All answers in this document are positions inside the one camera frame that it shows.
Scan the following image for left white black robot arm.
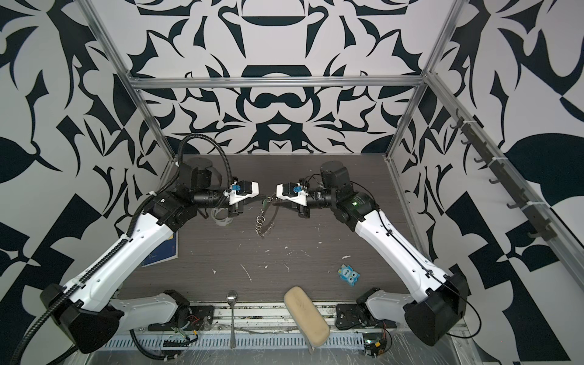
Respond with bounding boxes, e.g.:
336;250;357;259
40;158;259;354

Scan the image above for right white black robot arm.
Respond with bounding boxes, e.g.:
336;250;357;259
275;161;469;346

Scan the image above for clear tape roll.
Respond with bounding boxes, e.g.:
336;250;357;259
210;208;234;228

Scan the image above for blue book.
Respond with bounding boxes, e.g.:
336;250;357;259
141;234;179;267

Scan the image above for blue owl toy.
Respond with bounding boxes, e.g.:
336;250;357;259
338;264;360;287

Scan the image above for metal spoon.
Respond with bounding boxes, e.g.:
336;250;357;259
226;290;238;349

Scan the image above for small circuit board right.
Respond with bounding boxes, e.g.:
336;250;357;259
363;334;392;357

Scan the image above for small circuit board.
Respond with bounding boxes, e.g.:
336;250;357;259
163;332;199;348
363;334;392;357

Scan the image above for small circuit board left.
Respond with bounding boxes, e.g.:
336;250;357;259
163;332;199;348

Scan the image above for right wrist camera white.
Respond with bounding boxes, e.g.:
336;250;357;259
276;182;308;206

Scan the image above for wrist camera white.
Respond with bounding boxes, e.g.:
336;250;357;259
276;182;308;206
228;180;259;205

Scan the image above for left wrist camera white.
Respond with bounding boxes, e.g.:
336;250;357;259
228;180;259;205

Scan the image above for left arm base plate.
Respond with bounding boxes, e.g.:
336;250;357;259
148;305;214;332

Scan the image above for black corrugated cable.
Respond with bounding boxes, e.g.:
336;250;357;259
8;133;234;365

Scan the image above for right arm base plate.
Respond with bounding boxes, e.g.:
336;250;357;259
335;304;397;331

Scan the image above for wall hook rail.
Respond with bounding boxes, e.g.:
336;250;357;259
452;109;558;242

